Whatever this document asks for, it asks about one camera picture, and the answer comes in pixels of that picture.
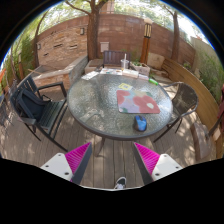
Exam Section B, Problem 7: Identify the colourful brochure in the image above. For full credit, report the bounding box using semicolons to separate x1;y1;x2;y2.
99;67;124;76

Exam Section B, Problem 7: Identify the floral print mouse pad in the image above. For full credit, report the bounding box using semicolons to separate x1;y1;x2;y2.
115;89;161;115

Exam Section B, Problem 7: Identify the black slatted chair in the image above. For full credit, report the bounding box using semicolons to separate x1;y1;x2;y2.
9;75;70;153

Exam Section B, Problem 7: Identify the stone brick counter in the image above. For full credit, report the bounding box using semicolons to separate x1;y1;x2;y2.
28;54;89;91

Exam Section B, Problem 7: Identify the dark wooden chair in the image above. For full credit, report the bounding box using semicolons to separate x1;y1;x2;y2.
102;50;132;69

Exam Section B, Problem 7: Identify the blue computer mouse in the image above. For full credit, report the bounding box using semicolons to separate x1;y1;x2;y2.
133;114;148;132

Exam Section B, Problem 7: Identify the small thin book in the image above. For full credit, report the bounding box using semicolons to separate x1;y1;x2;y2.
137;73;150;81

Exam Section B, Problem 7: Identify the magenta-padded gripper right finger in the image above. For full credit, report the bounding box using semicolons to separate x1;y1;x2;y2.
133;142;184;186

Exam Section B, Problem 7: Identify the white wall box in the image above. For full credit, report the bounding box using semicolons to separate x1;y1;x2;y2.
99;41;110;53

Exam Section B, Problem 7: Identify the large tree trunk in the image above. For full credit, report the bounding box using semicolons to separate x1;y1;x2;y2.
64;0;109;61

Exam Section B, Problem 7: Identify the curved wooden bench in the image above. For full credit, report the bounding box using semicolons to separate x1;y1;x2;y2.
161;58;221;138

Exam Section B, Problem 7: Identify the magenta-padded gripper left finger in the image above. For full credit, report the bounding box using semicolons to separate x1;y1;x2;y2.
40;142;93;186

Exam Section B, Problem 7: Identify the beige stone block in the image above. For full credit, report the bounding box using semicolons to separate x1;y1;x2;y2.
147;52;166;70

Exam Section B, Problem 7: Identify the white paper strip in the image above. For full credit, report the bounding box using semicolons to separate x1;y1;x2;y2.
80;70;100;81

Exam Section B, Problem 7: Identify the thick white book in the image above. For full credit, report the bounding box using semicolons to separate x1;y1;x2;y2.
121;68;140;79

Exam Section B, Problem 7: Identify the slim tree trunk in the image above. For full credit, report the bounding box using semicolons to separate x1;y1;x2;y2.
163;3;183;63

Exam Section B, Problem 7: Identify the clear plastic cup with straw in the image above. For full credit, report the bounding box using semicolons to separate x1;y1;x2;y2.
120;53;130;70

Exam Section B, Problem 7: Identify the wooden lamp post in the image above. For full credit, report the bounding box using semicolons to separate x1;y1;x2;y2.
139;18;155;65

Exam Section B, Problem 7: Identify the white planter box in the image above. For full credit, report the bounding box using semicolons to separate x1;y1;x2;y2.
130;60;152;77

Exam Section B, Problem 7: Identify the brown wicker chair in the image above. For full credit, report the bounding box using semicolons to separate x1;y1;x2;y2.
153;81;200;144

